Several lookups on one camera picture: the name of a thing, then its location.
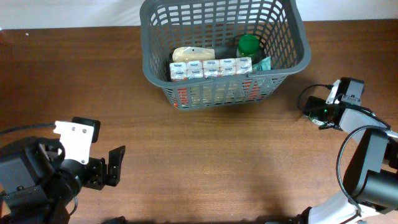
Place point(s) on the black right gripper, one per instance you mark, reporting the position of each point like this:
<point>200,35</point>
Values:
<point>316,112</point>

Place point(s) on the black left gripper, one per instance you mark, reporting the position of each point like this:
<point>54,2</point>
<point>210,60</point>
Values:
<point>98,176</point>

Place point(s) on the silver tin can green label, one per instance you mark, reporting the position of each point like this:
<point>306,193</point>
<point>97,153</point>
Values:
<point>314,119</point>

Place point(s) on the light blue wet wipes pack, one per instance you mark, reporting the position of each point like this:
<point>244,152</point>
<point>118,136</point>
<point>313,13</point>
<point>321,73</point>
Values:
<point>261,66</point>

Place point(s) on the red spaghetti packet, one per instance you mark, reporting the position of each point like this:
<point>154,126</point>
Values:
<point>215,94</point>

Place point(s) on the green lidded jar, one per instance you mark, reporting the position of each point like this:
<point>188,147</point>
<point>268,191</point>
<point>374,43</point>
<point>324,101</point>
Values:
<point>248,46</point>

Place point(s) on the clear bag of brown grain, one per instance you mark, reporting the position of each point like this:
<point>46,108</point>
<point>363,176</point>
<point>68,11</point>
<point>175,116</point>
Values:
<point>186,54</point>

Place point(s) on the colourful Kleenex tissue multipack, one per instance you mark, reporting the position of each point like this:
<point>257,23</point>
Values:
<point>180,71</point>

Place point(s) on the grey plastic basket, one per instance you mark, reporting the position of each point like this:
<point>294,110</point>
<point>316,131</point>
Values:
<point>169,24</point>

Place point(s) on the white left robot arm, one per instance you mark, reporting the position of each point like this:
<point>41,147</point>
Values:
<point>39,181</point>

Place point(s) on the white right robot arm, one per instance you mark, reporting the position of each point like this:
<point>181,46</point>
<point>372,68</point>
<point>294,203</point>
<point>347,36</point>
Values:
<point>366,189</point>

